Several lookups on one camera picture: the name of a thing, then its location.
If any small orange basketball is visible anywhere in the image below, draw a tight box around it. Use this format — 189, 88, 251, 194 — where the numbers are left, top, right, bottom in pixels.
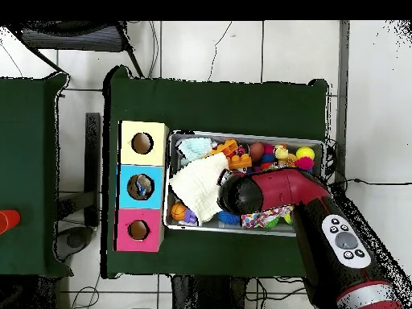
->
170, 201, 187, 221

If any dark green side table cloth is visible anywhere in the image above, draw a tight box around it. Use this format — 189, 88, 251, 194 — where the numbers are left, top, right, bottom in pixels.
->
0, 72, 74, 278

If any cream knitted cloth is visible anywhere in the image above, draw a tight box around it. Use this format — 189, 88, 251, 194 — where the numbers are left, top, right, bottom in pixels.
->
169, 151, 230, 226

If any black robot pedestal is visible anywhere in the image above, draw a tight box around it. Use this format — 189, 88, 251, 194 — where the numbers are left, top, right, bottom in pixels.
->
171, 274, 249, 309

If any colourful patterned cloth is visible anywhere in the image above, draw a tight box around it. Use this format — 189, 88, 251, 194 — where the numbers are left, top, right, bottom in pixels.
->
240, 205, 295, 229

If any shallow wire mesh bin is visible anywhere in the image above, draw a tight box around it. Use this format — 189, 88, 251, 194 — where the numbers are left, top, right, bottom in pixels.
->
163, 129, 326, 238

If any orange toy building brick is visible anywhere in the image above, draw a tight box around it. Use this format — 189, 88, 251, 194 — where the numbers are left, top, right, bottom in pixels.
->
210, 138, 253, 171

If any grey round base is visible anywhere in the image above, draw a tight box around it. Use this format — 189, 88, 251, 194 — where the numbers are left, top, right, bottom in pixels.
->
54, 225, 95, 262

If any orange cup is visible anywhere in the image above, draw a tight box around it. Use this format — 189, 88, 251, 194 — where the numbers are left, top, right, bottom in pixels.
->
0, 209, 21, 235

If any black chair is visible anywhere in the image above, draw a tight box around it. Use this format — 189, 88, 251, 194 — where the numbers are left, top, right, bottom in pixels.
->
12, 20, 144, 78

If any crushed clear plastic bottle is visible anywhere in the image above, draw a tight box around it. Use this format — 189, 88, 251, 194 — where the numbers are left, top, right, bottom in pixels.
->
134, 178, 153, 198

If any wooden box with three holes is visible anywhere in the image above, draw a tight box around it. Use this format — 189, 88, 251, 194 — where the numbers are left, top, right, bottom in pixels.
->
113, 120, 170, 253

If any light blue knitted cloth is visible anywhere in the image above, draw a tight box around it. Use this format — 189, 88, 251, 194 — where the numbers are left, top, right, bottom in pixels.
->
177, 137, 214, 163

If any black upright panel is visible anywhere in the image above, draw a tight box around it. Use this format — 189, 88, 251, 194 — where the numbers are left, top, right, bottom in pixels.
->
84, 112, 101, 227

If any black cable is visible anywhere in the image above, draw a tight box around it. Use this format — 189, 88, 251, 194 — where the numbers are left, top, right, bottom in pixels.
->
331, 177, 412, 191

